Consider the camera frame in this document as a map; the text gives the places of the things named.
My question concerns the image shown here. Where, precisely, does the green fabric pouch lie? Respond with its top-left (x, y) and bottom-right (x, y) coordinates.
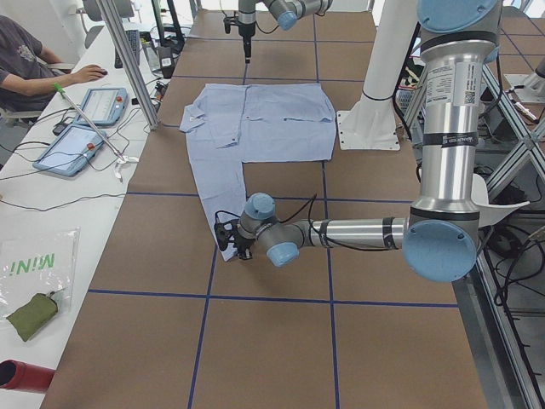
top-left (7, 291), bottom-right (59, 342)

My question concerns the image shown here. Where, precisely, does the black keyboard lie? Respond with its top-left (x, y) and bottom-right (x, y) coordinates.
top-left (113, 29), bottom-right (141, 70)

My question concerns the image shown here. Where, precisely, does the blue striped dress shirt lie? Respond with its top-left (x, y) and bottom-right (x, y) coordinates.
top-left (178, 82), bottom-right (337, 262)

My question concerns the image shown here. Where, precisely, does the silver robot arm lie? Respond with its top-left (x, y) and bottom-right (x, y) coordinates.
top-left (224, 0), bottom-right (333, 64)
top-left (214, 1), bottom-right (502, 282)

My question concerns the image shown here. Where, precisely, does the seated person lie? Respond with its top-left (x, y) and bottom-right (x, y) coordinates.
top-left (0, 14), bottom-right (107, 113)

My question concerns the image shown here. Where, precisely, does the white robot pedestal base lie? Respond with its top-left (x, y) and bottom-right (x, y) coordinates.
top-left (337, 0), bottom-right (417, 151)

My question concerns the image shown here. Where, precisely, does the lower blue teach pendant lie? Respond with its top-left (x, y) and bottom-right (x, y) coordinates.
top-left (32, 125), bottom-right (103, 177)

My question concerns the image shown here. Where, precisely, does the clear plastic bag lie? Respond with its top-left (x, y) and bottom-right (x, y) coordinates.
top-left (1, 228), bottom-right (80, 326)

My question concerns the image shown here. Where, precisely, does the red cylinder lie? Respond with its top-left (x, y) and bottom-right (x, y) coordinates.
top-left (1, 360), bottom-right (55, 394)

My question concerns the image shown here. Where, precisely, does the aluminium frame post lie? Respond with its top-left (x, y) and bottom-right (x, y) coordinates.
top-left (96, 0), bottom-right (159, 130)

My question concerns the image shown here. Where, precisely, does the person's hand on mouse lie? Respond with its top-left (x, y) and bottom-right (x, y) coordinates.
top-left (73, 64), bottom-right (108, 84)

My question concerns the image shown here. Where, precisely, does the blue teach pendant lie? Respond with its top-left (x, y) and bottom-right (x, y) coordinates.
top-left (80, 88), bottom-right (128, 127)
top-left (32, 125), bottom-right (103, 177)

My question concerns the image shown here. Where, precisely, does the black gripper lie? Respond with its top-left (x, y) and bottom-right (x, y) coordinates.
top-left (215, 217), bottom-right (255, 260)
top-left (238, 21), bottom-right (255, 63)

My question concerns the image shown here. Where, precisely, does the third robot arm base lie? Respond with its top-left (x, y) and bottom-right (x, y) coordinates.
top-left (504, 60), bottom-right (544, 104)

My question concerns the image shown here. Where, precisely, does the aluminium frame rail structure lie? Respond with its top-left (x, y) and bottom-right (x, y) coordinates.
top-left (404, 33), bottom-right (545, 409)

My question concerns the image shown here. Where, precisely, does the upper blue teach pendant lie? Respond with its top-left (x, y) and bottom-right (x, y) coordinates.
top-left (80, 88), bottom-right (128, 127)

